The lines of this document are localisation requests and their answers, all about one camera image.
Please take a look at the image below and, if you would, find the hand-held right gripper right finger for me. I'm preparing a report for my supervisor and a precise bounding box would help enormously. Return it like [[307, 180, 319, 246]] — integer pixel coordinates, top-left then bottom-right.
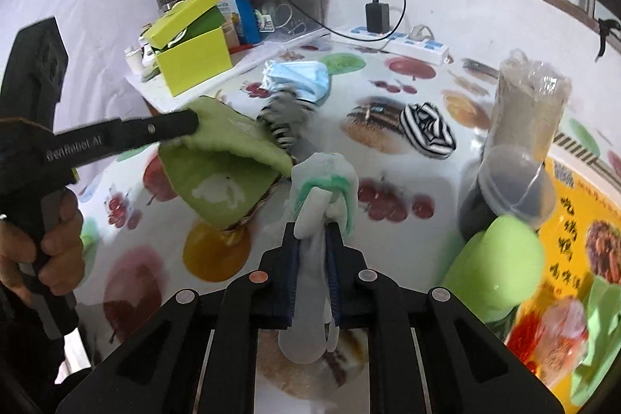
[[324, 222, 566, 414]]

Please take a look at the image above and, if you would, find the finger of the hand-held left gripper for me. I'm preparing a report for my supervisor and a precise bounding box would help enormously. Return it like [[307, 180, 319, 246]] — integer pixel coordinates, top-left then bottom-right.
[[114, 110, 201, 149]]

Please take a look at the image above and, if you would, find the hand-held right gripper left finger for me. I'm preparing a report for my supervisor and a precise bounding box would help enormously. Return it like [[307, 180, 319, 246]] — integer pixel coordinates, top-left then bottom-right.
[[58, 222, 304, 414]]

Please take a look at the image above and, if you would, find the green plush cloth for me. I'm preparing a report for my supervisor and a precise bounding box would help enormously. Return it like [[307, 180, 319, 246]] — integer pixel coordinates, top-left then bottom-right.
[[156, 95, 298, 231]]

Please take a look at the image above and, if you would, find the white sock green trim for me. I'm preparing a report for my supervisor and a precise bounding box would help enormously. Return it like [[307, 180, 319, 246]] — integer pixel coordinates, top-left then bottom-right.
[[279, 151, 361, 365]]

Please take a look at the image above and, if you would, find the blue face mask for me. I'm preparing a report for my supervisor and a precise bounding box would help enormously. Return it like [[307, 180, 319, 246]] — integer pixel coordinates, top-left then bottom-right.
[[261, 59, 334, 105]]

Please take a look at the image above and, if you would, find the black white striped sock ball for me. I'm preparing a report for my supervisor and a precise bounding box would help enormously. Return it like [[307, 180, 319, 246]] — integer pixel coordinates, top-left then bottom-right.
[[399, 102, 458, 161]]

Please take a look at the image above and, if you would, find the striped cardboard box yellow lining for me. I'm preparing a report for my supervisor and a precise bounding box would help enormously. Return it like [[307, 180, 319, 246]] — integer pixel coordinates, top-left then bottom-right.
[[502, 130, 621, 407]]

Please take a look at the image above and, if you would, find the person's left hand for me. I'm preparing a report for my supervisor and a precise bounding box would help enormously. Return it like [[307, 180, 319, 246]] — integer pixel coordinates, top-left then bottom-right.
[[0, 190, 87, 298]]

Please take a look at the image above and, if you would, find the white shelf board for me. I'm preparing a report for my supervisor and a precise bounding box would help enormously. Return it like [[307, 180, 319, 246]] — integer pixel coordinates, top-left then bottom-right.
[[123, 28, 335, 114]]

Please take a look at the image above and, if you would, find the white bottle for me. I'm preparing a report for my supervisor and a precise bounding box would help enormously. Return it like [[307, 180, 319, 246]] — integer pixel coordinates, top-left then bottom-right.
[[123, 47, 144, 78]]

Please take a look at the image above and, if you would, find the lime green box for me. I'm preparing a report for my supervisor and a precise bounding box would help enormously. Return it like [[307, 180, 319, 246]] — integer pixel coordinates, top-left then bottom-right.
[[142, 0, 234, 98]]

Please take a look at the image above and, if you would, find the black white striped sock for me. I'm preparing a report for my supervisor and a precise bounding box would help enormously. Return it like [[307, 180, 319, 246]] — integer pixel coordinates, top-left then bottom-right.
[[256, 90, 312, 149]]

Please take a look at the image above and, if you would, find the blue carton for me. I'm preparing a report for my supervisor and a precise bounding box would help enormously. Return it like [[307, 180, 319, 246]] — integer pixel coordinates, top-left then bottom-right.
[[217, 0, 264, 47]]

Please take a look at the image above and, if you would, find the light green plastic jar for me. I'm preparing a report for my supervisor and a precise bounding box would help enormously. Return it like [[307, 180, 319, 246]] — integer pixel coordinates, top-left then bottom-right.
[[441, 215, 547, 324]]

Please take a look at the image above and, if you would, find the clear lidded plastic container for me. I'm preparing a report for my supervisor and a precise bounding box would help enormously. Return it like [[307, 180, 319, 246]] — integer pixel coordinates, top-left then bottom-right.
[[457, 144, 557, 241]]

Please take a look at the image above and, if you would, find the white power strip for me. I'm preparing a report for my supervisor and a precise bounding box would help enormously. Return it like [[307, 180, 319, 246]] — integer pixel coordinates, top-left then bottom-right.
[[329, 24, 450, 66]]

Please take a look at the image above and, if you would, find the black charger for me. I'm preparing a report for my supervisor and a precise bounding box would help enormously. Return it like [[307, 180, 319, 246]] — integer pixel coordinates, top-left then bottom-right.
[[365, 0, 392, 35]]

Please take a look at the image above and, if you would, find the bag of paper cups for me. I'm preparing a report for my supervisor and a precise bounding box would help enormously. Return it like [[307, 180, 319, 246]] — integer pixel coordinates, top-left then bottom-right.
[[489, 49, 574, 154]]

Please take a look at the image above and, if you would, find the black hook strap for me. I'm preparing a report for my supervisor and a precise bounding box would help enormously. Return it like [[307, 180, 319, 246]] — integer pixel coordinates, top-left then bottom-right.
[[594, 18, 621, 64]]

